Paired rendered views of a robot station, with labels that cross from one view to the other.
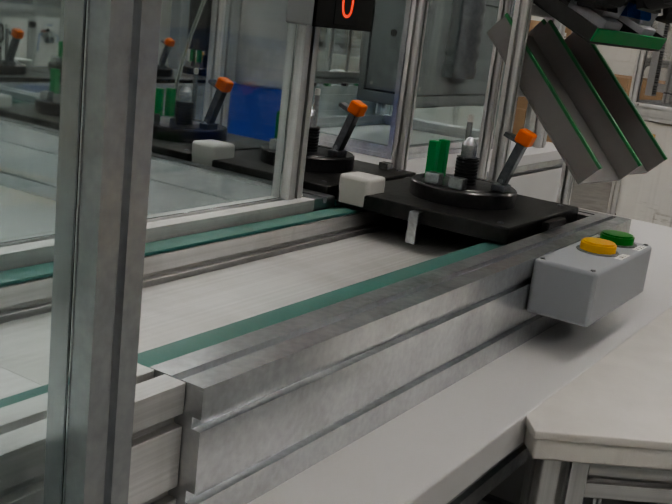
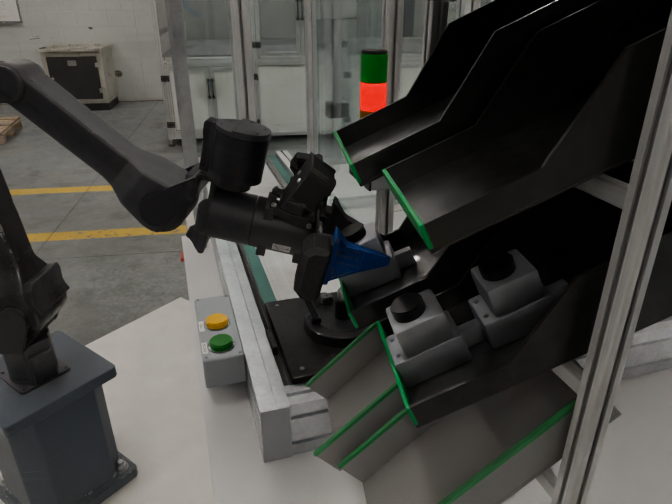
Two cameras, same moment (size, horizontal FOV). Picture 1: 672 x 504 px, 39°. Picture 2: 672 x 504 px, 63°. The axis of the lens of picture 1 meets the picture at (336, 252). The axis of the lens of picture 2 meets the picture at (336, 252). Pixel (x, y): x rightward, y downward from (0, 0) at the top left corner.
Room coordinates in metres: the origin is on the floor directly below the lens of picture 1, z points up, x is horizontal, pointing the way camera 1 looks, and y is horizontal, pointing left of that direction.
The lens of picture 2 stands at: (1.77, -0.79, 1.51)
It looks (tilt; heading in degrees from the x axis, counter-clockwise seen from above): 26 degrees down; 131
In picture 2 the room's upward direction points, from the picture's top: straight up
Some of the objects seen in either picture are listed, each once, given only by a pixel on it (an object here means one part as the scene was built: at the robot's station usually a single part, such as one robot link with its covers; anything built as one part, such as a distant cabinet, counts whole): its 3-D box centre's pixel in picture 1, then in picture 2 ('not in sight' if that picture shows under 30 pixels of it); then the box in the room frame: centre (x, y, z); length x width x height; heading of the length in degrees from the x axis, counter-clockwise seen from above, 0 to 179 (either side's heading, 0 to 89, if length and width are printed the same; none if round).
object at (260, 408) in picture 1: (469, 307); (238, 291); (0.92, -0.14, 0.91); 0.89 x 0.06 x 0.11; 148
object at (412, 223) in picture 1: (413, 227); not in sight; (1.13, -0.09, 0.95); 0.01 x 0.01 x 0.04; 58
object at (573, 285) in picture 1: (592, 275); (218, 337); (1.05, -0.30, 0.93); 0.21 x 0.07 x 0.06; 148
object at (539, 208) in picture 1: (460, 204); (342, 329); (1.24, -0.16, 0.96); 0.24 x 0.24 x 0.02; 58
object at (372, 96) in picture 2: not in sight; (373, 95); (1.14, 0.04, 1.33); 0.05 x 0.05 x 0.05
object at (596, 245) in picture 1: (597, 249); (217, 323); (1.05, -0.30, 0.96); 0.04 x 0.04 x 0.02
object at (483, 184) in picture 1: (463, 190); (342, 320); (1.24, -0.16, 0.98); 0.14 x 0.14 x 0.02
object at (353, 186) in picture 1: (360, 190); not in sight; (1.20, -0.02, 0.97); 0.05 x 0.05 x 0.04; 58
